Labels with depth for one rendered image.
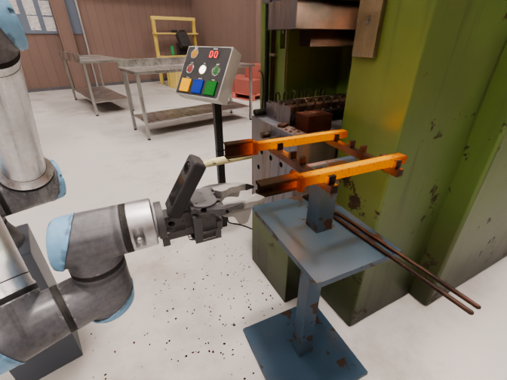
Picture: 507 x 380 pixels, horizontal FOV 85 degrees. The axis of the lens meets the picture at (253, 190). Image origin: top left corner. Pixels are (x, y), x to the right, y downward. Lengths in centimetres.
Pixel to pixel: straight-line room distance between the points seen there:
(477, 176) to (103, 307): 133
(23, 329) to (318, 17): 119
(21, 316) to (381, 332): 141
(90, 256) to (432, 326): 156
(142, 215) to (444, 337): 152
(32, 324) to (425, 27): 108
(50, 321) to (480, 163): 141
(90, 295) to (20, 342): 10
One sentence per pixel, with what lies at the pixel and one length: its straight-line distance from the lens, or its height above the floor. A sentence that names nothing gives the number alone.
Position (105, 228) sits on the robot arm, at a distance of 51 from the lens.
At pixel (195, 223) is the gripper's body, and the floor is 94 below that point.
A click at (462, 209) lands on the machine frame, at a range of 148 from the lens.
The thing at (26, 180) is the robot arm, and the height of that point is 85.
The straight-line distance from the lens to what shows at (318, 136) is 92.
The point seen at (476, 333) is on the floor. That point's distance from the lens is 183.
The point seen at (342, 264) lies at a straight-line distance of 82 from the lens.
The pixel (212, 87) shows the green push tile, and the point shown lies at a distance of 155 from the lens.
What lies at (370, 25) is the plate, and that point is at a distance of 107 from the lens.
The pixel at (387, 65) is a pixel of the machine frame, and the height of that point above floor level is 117.
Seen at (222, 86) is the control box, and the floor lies 102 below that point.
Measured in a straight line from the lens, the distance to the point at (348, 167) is 70.
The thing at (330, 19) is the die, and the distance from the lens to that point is 126.
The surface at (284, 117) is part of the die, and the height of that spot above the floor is 94.
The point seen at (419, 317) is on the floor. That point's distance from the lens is 176.
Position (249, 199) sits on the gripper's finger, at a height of 97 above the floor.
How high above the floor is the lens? 124
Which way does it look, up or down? 29 degrees down
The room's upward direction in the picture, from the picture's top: straight up
